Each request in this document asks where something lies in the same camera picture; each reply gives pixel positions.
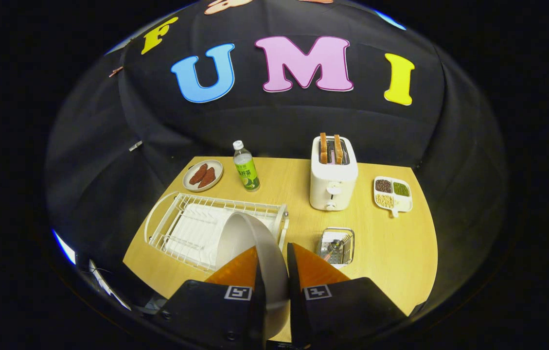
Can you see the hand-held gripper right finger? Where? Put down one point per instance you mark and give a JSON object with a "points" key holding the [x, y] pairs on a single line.
{"points": [[296, 301]]}

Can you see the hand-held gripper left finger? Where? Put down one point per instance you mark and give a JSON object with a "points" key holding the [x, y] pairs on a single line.
{"points": [[216, 311]]}

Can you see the white plate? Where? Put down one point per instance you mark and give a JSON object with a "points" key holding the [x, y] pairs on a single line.
{"points": [[274, 272]]}

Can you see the small grey plate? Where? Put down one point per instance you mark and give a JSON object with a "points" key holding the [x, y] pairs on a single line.
{"points": [[217, 166]]}

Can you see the white divided dish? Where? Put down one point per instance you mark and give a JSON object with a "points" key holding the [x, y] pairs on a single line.
{"points": [[403, 203]]}

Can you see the white ribbed drain tray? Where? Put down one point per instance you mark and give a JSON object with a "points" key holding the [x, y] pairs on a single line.
{"points": [[191, 233]]}

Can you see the white toaster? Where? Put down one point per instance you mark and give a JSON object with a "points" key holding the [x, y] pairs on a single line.
{"points": [[332, 187]]}

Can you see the pile of yellow soybeans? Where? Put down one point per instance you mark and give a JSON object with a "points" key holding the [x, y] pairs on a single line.
{"points": [[384, 201]]}

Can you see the brown sausage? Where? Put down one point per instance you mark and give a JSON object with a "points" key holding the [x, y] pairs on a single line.
{"points": [[207, 177], [198, 174]]}

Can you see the green label drink bottle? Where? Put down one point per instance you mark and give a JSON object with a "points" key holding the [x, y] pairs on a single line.
{"points": [[247, 170]]}

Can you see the pile of red beans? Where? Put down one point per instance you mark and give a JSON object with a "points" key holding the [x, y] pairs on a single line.
{"points": [[383, 186]]}

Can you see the pile of green beans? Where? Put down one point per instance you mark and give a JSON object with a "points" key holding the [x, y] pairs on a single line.
{"points": [[401, 189]]}

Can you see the white clip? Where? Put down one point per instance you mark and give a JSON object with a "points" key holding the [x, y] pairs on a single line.
{"points": [[135, 146]]}

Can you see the black backdrop cloth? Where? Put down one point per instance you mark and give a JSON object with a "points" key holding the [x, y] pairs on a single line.
{"points": [[279, 116]]}

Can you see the red clip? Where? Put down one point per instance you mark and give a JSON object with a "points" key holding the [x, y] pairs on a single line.
{"points": [[116, 71]]}

